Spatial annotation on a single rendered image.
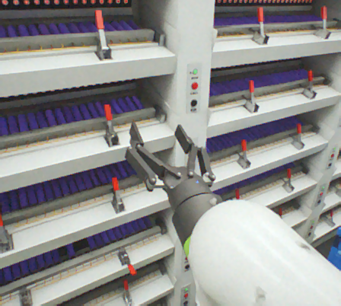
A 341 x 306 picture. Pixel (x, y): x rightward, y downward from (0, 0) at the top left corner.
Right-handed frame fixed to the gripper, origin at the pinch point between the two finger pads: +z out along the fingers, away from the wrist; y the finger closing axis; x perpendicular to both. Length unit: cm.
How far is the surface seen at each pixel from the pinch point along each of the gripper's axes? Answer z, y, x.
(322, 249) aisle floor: -4, 120, -74
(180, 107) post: 7.0, 7.6, 2.8
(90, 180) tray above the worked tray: 10.2, -9.6, -24.7
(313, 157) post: 12, 82, -20
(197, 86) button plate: 8.4, 10.7, 8.3
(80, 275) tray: -6.4, -12.3, -45.3
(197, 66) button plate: 10.0, 9.7, 12.6
